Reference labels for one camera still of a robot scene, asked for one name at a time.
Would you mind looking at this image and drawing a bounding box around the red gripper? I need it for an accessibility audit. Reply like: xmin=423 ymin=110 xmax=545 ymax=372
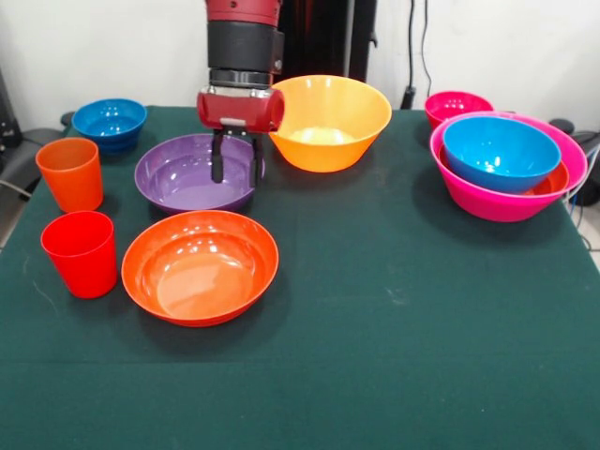
xmin=195 ymin=86 xmax=287 ymax=188

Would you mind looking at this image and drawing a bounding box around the purple plastic bowl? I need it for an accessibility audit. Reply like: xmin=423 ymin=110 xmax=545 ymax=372
xmin=133 ymin=133 xmax=266 ymax=213

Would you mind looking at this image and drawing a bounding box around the orange plastic bowl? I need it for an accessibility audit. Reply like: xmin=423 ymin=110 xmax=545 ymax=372
xmin=267 ymin=74 xmax=394 ymax=173

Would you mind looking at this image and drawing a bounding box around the orange-red plastic bowl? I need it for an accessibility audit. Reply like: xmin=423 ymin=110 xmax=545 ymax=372
xmin=121 ymin=209 xmax=280 ymax=328
xmin=438 ymin=144 xmax=571 ymax=199

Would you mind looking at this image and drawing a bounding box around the large magenta plastic bowl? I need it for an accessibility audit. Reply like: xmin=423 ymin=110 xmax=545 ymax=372
xmin=428 ymin=111 xmax=590 ymax=224

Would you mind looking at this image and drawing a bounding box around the light blue plastic bowl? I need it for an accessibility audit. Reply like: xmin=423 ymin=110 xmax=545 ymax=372
xmin=442 ymin=115 xmax=563 ymax=195

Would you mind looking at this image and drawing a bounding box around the small dark blue bowl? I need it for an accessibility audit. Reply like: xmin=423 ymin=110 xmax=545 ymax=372
xmin=71 ymin=97 xmax=148 ymax=155

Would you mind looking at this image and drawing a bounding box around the orange plastic cup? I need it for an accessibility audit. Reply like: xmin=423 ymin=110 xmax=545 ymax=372
xmin=35 ymin=136 xmax=105 ymax=214

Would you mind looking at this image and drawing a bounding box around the red plastic cup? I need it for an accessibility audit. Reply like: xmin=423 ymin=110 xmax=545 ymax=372
xmin=40 ymin=210 xmax=119 ymax=300

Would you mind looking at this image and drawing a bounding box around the black office chair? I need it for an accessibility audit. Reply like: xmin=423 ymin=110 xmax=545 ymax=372
xmin=0 ymin=69 xmax=76 ymax=203
xmin=547 ymin=116 xmax=600 ymax=207

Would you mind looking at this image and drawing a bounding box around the small magenta plastic bowl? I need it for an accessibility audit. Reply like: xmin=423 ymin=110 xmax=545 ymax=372
xmin=424 ymin=90 xmax=495 ymax=128

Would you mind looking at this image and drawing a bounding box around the dark green table cloth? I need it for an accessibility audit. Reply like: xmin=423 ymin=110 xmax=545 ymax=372
xmin=0 ymin=105 xmax=600 ymax=450

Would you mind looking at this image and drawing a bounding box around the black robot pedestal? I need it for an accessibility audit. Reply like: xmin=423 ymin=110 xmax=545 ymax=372
xmin=278 ymin=0 xmax=379 ymax=84

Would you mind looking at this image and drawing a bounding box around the black wall cable with plug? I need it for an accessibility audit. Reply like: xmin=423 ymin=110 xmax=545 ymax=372
xmin=401 ymin=0 xmax=433 ymax=112

